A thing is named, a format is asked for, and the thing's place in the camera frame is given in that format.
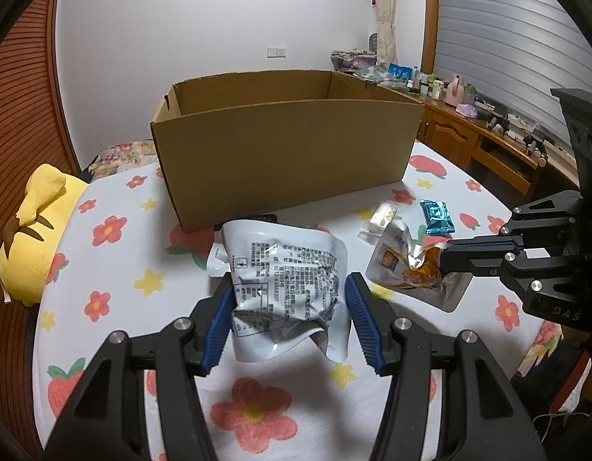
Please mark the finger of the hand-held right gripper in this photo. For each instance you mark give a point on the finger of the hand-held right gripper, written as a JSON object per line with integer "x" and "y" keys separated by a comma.
{"x": 478, "y": 244}
{"x": 474, "y": 264}

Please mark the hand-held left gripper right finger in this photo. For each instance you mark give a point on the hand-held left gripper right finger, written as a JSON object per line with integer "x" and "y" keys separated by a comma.
{"x": 364, "y": 319}

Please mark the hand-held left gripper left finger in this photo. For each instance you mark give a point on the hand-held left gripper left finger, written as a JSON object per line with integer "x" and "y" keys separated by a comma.
{"x": 219, "y": 329}

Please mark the teal snack packet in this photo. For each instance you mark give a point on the teal snack packet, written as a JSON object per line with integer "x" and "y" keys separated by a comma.
{"x": 436, "y": 216}

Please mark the orange silver snack packet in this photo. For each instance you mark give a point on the orange silver snack packet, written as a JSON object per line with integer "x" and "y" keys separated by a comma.
{"x": 397, "y": 269}

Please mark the silver white printed snack packet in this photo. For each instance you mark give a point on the silver white printed snack packet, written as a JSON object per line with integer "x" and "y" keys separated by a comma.
{"x": 286, "y": 269}

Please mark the small clear yellow snack packet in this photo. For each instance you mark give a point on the small clear yellow snack packet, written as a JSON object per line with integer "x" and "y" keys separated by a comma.
{"x": 381, "y": 218}

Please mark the brown cardboard box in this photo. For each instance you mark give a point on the brown cardboard box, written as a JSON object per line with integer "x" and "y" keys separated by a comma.
{"x": 286, "y": 153}

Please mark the small black tripod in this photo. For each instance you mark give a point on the small black tripod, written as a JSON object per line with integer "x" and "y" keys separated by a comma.
{"x": 499, "y": 121}
{"x": 536, "y": 146}

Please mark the wooden cabinet counter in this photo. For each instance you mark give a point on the wooden cabinet counter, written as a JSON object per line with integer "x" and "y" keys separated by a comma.
{"x": 469, "y": 139}

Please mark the purple face mask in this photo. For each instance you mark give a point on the purple face mask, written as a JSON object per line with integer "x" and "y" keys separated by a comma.
{"x": 467, "y": 109}

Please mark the grey window blind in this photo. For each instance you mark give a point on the grey window blind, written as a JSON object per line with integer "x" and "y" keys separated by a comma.
{"x": 507, "y": 33}

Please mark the cluster of small bottles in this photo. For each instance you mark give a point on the cluster of small bottles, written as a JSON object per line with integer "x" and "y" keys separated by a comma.
{"x": 425, "y": 84}

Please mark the blue box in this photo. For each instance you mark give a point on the blue box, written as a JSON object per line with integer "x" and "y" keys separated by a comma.
{"x": 398, "y": 71}

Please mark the green patterned cloth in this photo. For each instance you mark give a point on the green patterned cloth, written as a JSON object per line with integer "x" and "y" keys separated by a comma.
{"x": 375, "y": 76}

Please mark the yellow plush pillow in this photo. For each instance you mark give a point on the yellow plush pillow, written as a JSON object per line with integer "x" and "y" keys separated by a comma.
{"x": 36, "y": 249}

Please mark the pile of patterned fabrics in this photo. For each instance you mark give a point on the pile of patterned fabrics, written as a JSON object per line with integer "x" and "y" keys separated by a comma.
{"x": 351, "y": 59}

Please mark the small grey fan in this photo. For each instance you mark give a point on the small grey fan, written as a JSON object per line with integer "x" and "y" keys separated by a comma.
{"x": 373, "y": 43}

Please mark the cream curtain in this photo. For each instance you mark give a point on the cream curtain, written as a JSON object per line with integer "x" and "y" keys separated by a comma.
{"x": 385, "y": 14}

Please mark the wooden louvred wardrobe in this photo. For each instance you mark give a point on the wooden louvred wardrobe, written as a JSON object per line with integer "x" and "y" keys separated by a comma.
{"x": 22, "y": 105}

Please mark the wooden window frame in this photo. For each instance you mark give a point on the wooden window frame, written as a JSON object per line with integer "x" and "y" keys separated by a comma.
{"x": 428, "y": 19}

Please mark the white wall switch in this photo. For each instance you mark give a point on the white wall switch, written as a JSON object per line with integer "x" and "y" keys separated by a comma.
{"x": 276, "y": 51}

